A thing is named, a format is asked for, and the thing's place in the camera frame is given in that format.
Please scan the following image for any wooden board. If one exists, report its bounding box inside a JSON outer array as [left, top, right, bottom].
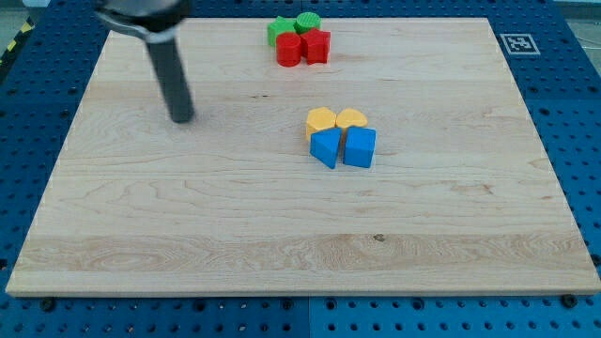
[[7, 18, 600, 298]]

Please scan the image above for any black bolt left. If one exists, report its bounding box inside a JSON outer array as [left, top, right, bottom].
[[39, 298, 56, 313]]

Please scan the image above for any black bolt right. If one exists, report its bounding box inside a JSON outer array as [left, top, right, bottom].
[[560, 294, 578, 309]]

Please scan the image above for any red star block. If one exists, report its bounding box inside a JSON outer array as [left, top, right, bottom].
[[300, 28, 331, 65]]

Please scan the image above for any red cylinder block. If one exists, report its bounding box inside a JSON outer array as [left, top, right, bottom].
[[276, 32, 302, 68]]

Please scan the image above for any yellow heart block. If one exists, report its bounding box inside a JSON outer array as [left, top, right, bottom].
[[335, 108, 368, 130]]

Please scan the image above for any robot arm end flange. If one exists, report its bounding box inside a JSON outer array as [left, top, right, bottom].
[[92, 0, 192, 43]]

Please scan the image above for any blue cube block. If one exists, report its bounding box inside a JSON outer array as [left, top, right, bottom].
[[343, 126, 377, 168]]

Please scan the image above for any green cylinder block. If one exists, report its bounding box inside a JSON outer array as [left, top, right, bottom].
[[294, 11, 321, 34]]

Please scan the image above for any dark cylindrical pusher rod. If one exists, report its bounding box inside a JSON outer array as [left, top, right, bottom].
[[145, 28, 195, 123]]

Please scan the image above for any blue triangle block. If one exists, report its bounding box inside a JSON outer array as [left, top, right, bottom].
[[310, 128, 342, 169]]

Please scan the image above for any black bolt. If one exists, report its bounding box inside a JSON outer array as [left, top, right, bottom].
[[560, 294, 578, 309], [39, 298, 56, 313]]

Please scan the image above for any green star block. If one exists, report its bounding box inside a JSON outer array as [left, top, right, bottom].
[[267, 16, 296, 47]]

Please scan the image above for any yellow hexagon block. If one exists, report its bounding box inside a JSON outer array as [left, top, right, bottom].
[[305, 107, 337, 141]]

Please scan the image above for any white fiducial marker tag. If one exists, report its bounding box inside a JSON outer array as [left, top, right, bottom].
[[500, 33, 540, 55]]

